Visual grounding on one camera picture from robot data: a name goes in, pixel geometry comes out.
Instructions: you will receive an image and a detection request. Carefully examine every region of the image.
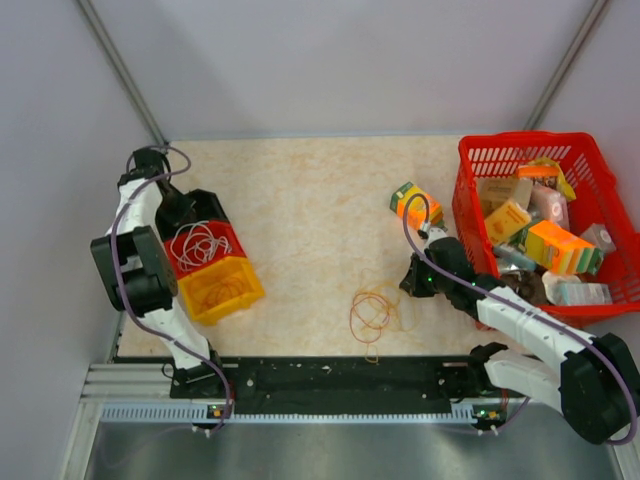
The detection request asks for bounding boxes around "orange wire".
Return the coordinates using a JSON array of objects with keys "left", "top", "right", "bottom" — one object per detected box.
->
[{"left": 348, "top": 290, "right": 392, "bottom": 344}]

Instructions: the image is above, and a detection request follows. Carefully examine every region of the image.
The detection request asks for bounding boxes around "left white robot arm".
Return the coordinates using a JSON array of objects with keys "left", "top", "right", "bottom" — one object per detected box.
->
[{"left": 90, "top": 145, "right": 227, "bottom": 397}]

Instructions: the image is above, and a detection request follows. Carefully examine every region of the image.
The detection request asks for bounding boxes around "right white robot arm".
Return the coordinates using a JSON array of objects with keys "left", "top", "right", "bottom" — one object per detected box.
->
[{"left": 401, "top": 231, "right": 639, "bottom": 446}]

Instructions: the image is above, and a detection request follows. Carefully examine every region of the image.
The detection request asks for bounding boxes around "black plastic bin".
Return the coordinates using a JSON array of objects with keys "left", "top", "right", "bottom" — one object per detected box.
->
[{"left": 182, "top": 189, "right": 230, "bottom": 224}]

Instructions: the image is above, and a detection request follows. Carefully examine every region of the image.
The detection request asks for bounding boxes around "red plastic bin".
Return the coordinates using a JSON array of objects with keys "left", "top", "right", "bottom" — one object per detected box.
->
[{"left": 163, "top": 220, "right": 246, "bottom": 279}]

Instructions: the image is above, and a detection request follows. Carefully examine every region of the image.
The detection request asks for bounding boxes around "orange sponge pack on table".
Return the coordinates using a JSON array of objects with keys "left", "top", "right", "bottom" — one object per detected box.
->
[{"left": 389, "top": 182, "right": 444, "bottom": 230}]

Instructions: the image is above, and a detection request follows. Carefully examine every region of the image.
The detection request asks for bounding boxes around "yellow sponge pack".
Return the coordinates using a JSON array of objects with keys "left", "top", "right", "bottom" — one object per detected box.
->
[{"left": 484, "top": 200, "right": 531, "bottom": 244}]

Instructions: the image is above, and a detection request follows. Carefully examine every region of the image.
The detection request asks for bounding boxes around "brown cardboard box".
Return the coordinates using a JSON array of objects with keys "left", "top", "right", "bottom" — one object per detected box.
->
[{"left": 478, "top": 177, "right": 533, "bottom": 215}]

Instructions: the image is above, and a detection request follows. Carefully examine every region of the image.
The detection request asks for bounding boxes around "yellow plastic bin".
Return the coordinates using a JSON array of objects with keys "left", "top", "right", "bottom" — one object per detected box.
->
[{"left": 178, "top": 256, "right": 265, "bottom": 325}]

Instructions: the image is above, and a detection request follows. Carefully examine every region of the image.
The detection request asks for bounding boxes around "pink packet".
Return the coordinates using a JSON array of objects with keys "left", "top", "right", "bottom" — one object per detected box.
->
[{"left": 530, "top": 184, "right": 570, "bottom": 230}]

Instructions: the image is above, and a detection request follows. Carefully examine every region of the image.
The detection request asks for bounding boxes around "white wrapped packet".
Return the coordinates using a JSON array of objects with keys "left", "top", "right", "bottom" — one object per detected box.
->
[{"left": 541, "top": 271, "right": 613, "bottom": 306}]

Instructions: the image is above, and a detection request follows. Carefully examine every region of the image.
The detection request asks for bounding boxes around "yellow bag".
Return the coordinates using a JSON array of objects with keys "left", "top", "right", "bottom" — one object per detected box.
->
[{"left": 529, "top": 157, "right": 577, "bottom": 202}]

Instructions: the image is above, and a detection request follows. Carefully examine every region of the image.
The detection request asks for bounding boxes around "grey small box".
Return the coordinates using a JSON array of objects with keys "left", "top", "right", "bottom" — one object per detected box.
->
[{"left": 580, "top": 223, "right": 616, "bottom": 255}]

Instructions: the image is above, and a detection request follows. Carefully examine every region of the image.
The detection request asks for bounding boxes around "red plastic basket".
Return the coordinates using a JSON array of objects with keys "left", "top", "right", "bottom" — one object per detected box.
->
[{"left": 450, "top": 130, "right": 640, "bottom": 329}]

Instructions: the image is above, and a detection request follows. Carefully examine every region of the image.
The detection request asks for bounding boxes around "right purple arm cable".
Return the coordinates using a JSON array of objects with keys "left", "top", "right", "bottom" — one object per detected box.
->
[{"left": 402, "top": 193, "right": 640, "bottom": 446}]

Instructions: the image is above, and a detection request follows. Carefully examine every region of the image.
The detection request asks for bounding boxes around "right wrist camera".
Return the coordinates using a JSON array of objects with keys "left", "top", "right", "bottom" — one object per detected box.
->
[{"left": 418, "top": 222, "right": 449, "bottom": 247}]

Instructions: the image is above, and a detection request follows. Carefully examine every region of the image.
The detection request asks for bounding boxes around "grey cable duct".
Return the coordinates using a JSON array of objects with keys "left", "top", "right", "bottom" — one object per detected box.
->
[{"left": 99, "top": 402, "right": 506, "bottom": 425}]

